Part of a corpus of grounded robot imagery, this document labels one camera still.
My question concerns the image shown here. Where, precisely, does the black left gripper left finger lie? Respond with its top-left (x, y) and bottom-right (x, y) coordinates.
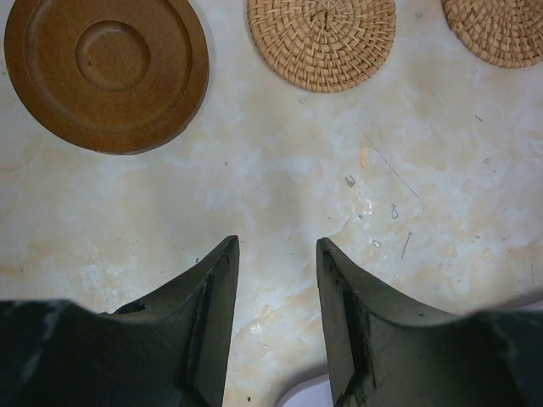
top-left (1, 236), bottom-right (239, 406)

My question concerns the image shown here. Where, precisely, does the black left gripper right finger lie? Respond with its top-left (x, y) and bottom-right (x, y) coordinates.
top-left (316, 238), bottom-right (542, 406)

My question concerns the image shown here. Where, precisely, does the dark wooden coaster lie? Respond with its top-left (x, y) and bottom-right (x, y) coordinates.
top-left (4, 1), bottom-right (210, 154)

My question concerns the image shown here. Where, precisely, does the light woven rattan coaster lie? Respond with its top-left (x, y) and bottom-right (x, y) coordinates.
top-left (247, 0), bottom-right (396, 93)

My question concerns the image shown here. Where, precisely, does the lavender plastic tray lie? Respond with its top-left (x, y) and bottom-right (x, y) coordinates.
top-left (272, 365), bottom-right (333, 407)

